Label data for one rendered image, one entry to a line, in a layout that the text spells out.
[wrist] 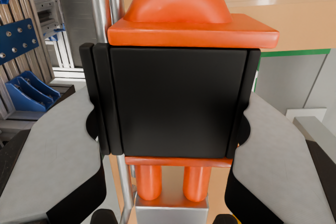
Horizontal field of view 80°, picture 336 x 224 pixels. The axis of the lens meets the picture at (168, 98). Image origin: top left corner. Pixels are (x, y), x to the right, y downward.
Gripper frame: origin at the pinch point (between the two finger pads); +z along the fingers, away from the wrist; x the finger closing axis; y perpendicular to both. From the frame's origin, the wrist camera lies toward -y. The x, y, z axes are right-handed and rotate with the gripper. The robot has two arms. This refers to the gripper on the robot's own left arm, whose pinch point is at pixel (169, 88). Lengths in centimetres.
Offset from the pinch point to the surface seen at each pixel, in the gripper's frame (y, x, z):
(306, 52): 34, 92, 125
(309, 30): 10, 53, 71
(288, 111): 81, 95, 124
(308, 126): 86, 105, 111
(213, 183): 50, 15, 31
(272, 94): 68, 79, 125
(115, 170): 46, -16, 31
